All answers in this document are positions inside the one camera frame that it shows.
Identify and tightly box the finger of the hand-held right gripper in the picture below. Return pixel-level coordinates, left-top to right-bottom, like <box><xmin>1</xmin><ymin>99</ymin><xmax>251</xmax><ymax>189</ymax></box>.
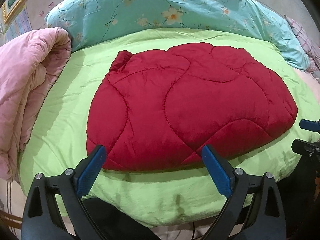
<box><xmin>292</xmin><ymin>139</ymin><xmax>320</xmax><ymax>161</ymax></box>
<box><xmin>299</xmin><ymin>119</ymin><xmax>320</xmax><ymax>132</ymax></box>

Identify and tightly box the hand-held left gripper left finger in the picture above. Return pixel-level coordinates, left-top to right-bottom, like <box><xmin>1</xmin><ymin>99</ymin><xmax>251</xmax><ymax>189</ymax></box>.
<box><xmin>21</xmin><ymin>145</ymin><xmax>108</xmax><ymax>240</ymax></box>

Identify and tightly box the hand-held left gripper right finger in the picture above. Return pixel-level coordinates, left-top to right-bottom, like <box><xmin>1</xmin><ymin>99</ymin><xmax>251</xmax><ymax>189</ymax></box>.
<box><xmin>201</xmin><ymin>145</ymin><xmax>287</xmax><ymax>240</ymax></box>

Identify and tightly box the red quilt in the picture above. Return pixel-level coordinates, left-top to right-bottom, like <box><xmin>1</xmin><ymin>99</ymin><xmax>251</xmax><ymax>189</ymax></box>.
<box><xmin>86</xmin><ymin>42</ymin><xmax>298</xmax><ymax>172</ymax></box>

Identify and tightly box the pink plaid pillow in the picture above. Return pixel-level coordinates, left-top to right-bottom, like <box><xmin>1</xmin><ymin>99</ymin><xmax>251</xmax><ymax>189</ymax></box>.
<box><xmin>285</xmin><ymin>15</ymin><xmax>320</xmax><ymax>73</ymax></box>

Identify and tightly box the light green blanket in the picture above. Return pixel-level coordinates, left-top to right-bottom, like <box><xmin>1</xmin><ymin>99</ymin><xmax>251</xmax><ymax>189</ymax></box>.
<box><xmin>19</xmin><ymin>27</ymin><xmax>320</xmax><ymax>228</ymax></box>

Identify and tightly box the pink quilt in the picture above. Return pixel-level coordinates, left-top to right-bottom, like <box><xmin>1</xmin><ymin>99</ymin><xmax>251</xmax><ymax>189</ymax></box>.
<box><xmin>0</xmin><ymin>27</ymin><xmax>73</xmax><ymax>183</ymax></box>

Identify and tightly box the teal floral duvet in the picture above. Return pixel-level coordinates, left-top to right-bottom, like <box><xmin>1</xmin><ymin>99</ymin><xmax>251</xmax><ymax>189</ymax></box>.
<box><xmin>45</xmin><ymin>0</ymin><xmax>310</xmax><ymax>70</ymax></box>

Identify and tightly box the gold framed painting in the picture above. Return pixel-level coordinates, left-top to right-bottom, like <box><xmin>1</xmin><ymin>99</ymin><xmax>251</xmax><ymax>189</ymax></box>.
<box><xmin>2</xmin><ymin>0</ymin><xmax>43</xmax><ymax>23</ymax></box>

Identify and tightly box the patterned wall poster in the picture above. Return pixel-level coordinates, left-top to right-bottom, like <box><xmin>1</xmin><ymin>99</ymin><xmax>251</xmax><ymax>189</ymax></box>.
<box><xmin>5</xmin><ymin>5</ymin><xmax>33</xmax><ymax>42</ymax></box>

